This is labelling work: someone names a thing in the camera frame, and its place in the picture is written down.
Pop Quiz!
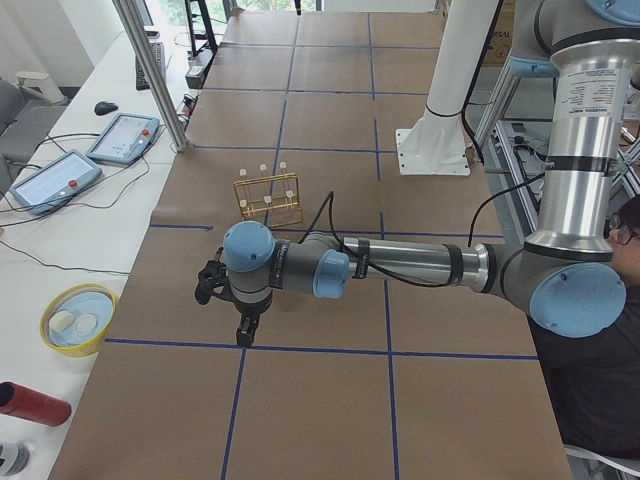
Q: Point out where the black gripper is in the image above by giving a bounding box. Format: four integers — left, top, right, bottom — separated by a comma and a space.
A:
195, 248, 259, 346

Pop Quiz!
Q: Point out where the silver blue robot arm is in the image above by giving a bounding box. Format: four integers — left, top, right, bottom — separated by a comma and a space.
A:
195, 1, 639, 346

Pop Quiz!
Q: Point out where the yellow bowl with blue plate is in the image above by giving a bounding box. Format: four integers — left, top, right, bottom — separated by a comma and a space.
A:
39, 283, 119, 358

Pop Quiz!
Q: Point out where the far blue teach pendant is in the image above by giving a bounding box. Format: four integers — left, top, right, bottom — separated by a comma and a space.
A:
86, 113, 160, 166

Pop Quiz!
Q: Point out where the blue teach pendant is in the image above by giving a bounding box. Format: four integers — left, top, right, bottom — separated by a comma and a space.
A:
86, 113, 160, 166
9, 150, 102, 216

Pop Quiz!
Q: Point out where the near blue teach pendant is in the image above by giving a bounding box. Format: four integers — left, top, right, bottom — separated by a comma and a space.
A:
9, 150, 102, 216

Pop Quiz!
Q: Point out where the red cylinder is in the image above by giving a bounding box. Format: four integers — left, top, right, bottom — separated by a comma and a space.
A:
1, 382, 72, 427

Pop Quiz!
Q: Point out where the black computer mouse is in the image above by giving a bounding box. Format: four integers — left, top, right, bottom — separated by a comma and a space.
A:
94, 101, 119, 116

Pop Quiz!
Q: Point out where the black keyboard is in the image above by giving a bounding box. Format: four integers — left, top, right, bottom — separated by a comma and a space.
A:
134, 41, 166, 92

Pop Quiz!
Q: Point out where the grey tape roll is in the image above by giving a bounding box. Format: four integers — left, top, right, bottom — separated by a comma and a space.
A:
1, 442, 30, 477

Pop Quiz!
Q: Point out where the person in black shirt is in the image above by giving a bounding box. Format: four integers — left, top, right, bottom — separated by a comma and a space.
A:
529, 197, 639, 460

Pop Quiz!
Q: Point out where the cardboard box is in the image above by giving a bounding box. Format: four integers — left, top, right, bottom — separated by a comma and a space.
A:
483, 0, 516, 67

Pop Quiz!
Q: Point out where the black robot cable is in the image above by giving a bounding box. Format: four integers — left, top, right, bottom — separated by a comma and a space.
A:
297, 191, 549, 288

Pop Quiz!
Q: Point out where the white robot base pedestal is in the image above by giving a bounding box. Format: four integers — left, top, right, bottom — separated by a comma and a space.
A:
396, 0, 502, 176

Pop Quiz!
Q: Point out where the aluminium frame post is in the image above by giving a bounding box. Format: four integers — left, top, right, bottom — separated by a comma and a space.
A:
112, 0, 189, 152

